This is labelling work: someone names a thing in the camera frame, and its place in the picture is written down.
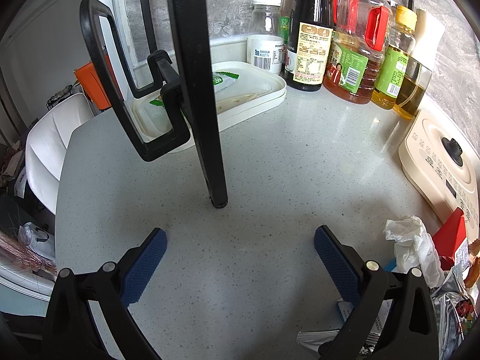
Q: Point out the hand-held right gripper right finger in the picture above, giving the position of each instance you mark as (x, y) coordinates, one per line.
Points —
(335, 264)

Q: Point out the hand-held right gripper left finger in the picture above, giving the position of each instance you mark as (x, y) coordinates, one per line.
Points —
(144, 266)

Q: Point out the white tissue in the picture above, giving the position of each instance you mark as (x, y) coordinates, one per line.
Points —
(412, 247)

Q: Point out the silver foil packet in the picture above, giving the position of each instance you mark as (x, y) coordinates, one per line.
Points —
(455, 303)

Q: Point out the orange snack wrapper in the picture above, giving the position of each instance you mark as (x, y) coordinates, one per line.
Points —
(473, 258)

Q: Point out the white plastic bag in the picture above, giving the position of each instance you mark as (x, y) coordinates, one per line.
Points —
(37, 238)

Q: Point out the straw broom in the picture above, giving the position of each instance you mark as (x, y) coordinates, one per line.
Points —
(22, 255)

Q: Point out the clear plastic lidded container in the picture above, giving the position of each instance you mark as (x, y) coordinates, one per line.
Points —
(152, 123)

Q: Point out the cream induction cooker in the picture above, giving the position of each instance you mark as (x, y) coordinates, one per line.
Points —
(431, 150)

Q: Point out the white chair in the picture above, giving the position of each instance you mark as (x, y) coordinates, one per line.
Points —
(48, 150)

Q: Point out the green and white sachet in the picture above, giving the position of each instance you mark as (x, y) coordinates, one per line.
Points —
(222, 80)
(155, 102)

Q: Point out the orange box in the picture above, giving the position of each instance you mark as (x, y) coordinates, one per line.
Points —
(92, 82)

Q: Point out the white plastic tray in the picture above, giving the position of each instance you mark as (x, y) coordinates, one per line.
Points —
(255, 90)

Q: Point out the white-top glass oil sprayer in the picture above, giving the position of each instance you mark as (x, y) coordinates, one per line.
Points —
(418, 75)

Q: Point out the black metal kitchen rack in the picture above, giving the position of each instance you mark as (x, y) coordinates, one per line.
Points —
(195, 63)

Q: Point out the dark soy sauce bottle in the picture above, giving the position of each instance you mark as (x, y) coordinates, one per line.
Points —
(311, 37)

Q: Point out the white-cap clear jar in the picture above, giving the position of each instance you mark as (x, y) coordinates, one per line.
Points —
(264, 41)

